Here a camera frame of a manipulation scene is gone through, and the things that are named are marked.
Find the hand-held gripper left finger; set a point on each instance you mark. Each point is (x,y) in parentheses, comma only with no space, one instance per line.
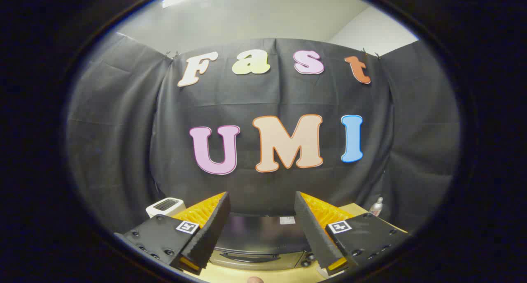
(214,227)

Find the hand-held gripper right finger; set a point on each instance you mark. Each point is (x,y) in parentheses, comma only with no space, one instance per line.
(311,229)

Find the black toaster oven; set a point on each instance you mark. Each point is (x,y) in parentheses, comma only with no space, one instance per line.
(259,233)

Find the white pop-up toaster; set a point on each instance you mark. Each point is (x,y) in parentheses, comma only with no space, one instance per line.
(164,205)

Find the pink drink bottle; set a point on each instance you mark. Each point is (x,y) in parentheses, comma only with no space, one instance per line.
(376,208)

